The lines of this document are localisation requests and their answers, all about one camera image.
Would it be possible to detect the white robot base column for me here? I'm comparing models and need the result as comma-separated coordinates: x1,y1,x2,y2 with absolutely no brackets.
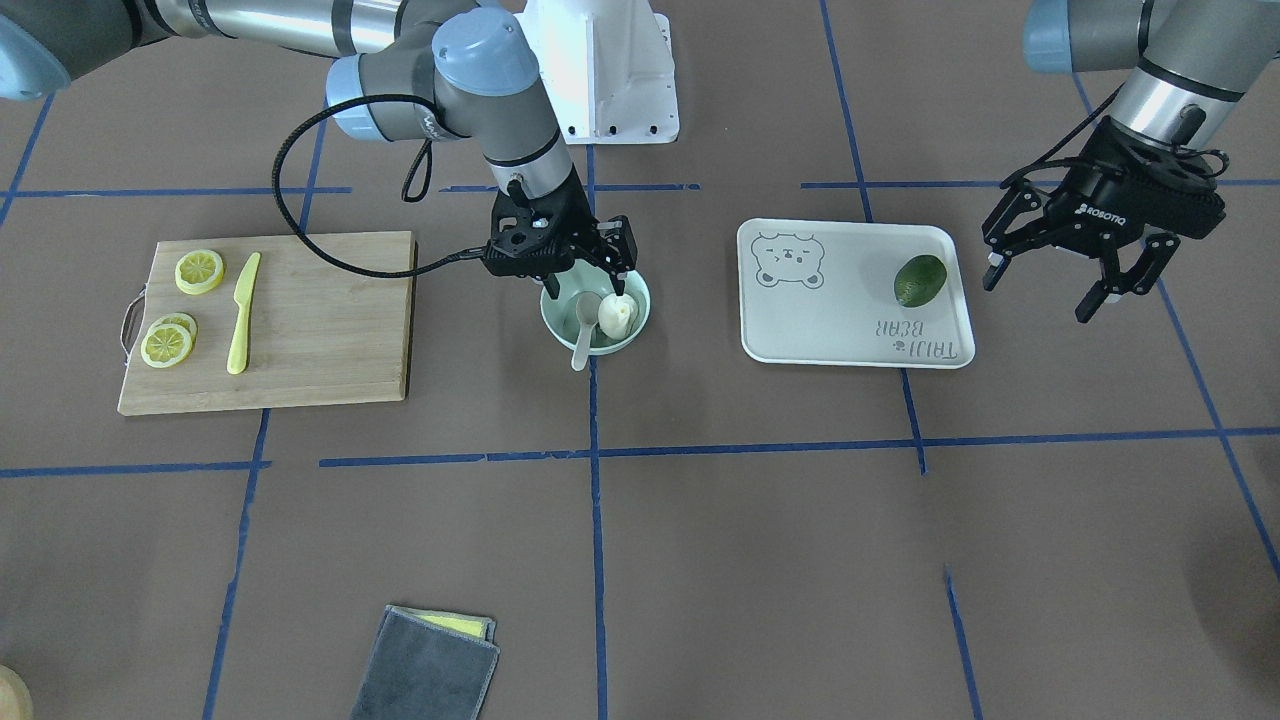
516,1,681,145

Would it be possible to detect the green avocado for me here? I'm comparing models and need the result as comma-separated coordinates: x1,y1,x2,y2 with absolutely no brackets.
893,254,948,307

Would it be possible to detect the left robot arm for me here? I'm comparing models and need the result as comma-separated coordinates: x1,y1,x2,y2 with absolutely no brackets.
982,1,1279,323

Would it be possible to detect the grey folded cloth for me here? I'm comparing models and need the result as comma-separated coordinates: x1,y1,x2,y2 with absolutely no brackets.
349,605,500,719

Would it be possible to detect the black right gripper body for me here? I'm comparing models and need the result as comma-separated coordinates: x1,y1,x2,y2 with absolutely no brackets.
484,176,611,278

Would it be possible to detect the wooden cutting board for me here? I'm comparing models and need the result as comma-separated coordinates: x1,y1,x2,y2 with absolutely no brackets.
118,234,413,416

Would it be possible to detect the wooden mug tree stand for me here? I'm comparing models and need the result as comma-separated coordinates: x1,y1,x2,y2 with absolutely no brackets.
0,665,33,720

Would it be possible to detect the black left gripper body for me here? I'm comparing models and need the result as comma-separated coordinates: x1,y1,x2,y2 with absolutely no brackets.
1043,118,1225,259

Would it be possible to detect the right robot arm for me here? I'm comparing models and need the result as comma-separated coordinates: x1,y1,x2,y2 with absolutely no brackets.
1,1,636,299

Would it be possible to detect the cream bear tray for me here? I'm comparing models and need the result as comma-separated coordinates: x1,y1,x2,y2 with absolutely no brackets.
736,218,977,370

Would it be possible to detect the green ceramic bowl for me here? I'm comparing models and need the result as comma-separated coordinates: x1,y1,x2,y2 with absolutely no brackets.
539,260,650,356

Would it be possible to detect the yellow plastic knife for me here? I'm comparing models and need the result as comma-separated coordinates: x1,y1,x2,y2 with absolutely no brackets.
227,251,262,375

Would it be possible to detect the lemon slice pair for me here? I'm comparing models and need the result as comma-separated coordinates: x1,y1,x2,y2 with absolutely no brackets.
140,313,198,369

